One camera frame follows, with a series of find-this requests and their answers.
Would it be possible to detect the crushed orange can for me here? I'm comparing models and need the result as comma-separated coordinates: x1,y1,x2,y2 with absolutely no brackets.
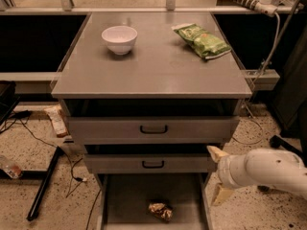
148,202,173,222

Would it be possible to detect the grey top drawer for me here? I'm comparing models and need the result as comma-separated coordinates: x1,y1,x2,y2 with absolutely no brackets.
67,116,239,145

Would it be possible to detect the black office chair base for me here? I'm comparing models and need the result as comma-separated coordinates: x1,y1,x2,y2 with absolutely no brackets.
257,134,307,193

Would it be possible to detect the black cable on floor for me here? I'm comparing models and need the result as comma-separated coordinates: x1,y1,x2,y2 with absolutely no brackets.
0,110,88,199

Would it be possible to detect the green chip bag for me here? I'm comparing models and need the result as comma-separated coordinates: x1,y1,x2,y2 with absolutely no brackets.
172,23,231,60

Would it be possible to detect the plastic bottle on floor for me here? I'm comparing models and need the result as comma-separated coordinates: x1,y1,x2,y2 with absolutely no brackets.
0,155,22,179

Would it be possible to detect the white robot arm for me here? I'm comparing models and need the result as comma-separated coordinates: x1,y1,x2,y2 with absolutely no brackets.
207,146,307,206

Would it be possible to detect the grey drawer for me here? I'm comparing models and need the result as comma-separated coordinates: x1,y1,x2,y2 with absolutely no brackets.
67,116,239,145
84,154,217,173
95,173,212,230

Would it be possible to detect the white power strip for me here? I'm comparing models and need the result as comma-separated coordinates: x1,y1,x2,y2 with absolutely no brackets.
232,0,277,16

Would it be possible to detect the white ceramic bowl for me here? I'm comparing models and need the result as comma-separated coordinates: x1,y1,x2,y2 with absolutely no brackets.
102,26,138,55

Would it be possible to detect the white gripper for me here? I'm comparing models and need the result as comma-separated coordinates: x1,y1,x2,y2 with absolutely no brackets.
207,146,248,206

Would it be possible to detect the grey bottom drawer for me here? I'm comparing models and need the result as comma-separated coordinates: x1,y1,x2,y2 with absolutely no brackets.
95,173,212,230

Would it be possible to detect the grey middle drawer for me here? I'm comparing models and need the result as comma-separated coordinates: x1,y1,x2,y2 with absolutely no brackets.
84,154,217,173

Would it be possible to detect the snack packet on floor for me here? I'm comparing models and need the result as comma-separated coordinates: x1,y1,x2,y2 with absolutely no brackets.
44,105,68,138

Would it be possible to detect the black metal floor stand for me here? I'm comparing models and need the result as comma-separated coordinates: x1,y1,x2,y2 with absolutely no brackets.
0,146,64,222

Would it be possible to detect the grey drawer cabinet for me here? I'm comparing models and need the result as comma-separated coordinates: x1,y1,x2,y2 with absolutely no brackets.
50,11,253,230

